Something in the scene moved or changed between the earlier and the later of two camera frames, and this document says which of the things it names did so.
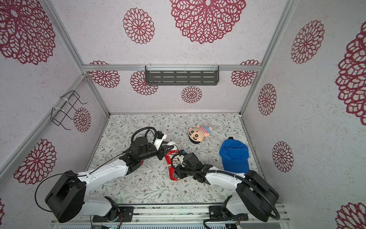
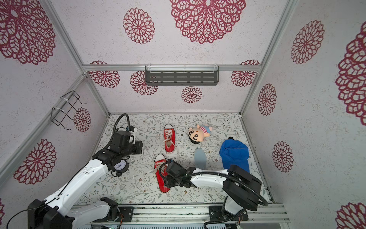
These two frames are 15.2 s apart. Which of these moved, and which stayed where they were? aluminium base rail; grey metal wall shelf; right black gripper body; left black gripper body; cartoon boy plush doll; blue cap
Moved: right black gripper body; left black gripper body
Stayed: grey metal wall shelf; aluminium base rail; cartoon boy plush doll; blue cap
